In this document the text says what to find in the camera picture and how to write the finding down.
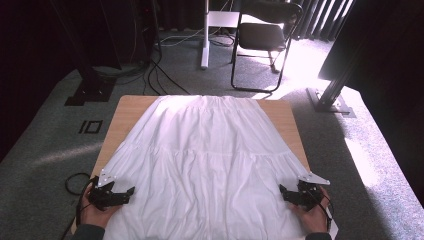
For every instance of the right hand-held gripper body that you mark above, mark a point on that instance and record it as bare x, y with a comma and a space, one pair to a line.
310, 195

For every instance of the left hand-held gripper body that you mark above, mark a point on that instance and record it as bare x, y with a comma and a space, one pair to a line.
101, 196

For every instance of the white tiered skirt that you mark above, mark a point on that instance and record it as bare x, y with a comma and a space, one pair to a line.
206, 160

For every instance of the person's left hand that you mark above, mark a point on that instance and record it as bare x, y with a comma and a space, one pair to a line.
95, 216

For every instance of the person's right hand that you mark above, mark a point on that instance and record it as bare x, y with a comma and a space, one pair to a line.
311, 220

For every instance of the black stand with base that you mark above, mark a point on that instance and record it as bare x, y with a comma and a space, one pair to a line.
90, 90

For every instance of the black folding chair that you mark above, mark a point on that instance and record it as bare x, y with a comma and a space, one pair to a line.
263, 36

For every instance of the dark upright panel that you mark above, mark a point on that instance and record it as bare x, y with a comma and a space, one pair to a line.
376, 43

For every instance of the dark pleated curtain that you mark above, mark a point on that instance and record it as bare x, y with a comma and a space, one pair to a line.
320, 16

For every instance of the metal stand with base plate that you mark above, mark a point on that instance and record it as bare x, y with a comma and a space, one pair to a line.
328, 100

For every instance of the white desk leg frame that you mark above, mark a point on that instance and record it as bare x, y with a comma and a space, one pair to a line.
205, 50

